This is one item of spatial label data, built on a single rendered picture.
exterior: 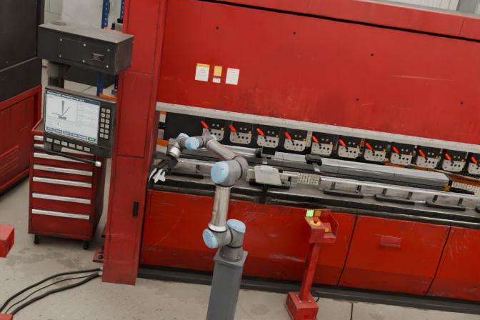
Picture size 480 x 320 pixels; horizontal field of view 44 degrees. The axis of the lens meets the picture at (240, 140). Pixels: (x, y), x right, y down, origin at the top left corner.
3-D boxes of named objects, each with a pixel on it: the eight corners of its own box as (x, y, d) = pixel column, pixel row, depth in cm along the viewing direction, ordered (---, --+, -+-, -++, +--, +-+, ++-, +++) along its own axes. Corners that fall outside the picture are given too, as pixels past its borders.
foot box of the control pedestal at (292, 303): (294, 326, 436) (298, 313, 431) (283, 304, 458) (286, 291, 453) (320, 325, 442) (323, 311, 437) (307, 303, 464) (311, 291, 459)
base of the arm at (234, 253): (240, 264, 359) (242, 250, 356) (216, 258, 362) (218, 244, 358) (245, 252, 373) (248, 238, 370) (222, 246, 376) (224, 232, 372)
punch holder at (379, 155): (363, 159, 441) (368, 138, 435) (361, 154, 449) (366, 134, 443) (383, 161, 442) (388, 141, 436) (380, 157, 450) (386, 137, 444)
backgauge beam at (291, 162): (166, 156, 465) (167, 143, 461) (167, 148, 478) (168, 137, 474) (449, 192, 485) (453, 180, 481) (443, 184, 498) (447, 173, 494)
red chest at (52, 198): (26, 248, 475) (30, 131, 439) (43, 216, 522) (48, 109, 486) (90, 254, 480) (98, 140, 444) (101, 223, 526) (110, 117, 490)
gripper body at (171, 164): (170, 176, 366) (181, 161, 370) (161, 168, 361) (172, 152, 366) (163, 175, 372) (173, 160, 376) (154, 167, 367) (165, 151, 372)
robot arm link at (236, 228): (247, 244, 363) (250, 224, 358) (229, 248, 355) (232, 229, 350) (235, 234, 372) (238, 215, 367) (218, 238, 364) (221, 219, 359)
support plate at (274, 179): (256, 182, 419) (256, 181, 419) (253, 167, 443) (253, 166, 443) (281, 186, 420) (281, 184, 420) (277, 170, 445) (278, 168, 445)
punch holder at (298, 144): (283, 148, 436) (288, 128, 430) (282, 144, 444) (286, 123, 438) (303, 151, 437) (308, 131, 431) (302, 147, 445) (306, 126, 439)
